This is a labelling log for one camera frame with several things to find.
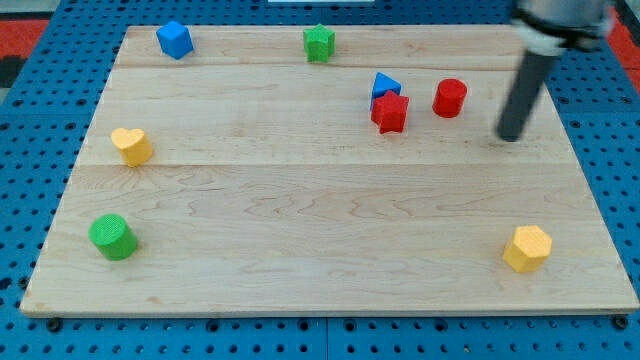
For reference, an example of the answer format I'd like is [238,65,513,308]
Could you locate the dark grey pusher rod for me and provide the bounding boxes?
[495,50,557,142]

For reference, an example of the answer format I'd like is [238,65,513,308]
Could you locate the grey robot end effector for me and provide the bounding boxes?
[511,0,612,56]

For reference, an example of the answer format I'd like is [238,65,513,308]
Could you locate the blue cube block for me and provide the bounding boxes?
[156,21,194,60]

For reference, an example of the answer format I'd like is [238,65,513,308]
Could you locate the red cylinder block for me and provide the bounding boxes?
[432,78,467,118]

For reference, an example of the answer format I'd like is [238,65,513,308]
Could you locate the red star block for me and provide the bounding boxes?
[371,90,410,134]

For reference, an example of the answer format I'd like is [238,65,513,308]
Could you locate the blue triangle block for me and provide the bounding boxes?
[370,72,402,108]

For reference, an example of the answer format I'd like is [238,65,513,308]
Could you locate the yellow hexagon block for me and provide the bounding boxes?
[502,225,553,273]

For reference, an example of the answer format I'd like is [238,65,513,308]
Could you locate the green star block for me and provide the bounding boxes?
[303,24,335,63]

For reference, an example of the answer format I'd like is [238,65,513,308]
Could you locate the light wooden board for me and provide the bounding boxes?
[21,25,639,318]

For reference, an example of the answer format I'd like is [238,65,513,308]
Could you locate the yellow heart block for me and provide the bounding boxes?
[111,128,153,167]

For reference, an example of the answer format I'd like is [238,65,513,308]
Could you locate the green cylinder block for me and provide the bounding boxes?
[88,214,138,261]

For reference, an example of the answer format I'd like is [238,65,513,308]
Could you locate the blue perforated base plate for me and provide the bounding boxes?
[1,0,639,359]

